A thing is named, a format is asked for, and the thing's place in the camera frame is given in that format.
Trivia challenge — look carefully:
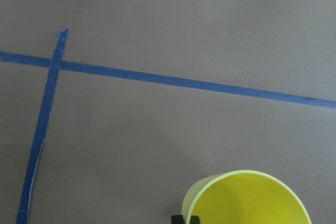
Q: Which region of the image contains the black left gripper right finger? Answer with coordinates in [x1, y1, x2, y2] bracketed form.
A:
[191, 216, 201, 224]

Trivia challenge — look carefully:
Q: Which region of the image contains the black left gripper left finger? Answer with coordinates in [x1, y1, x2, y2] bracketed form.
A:
[171, 215, 184, 224]

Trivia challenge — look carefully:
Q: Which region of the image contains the yellow plastic cup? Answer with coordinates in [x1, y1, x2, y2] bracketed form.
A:
[181, 170, 311, 223]

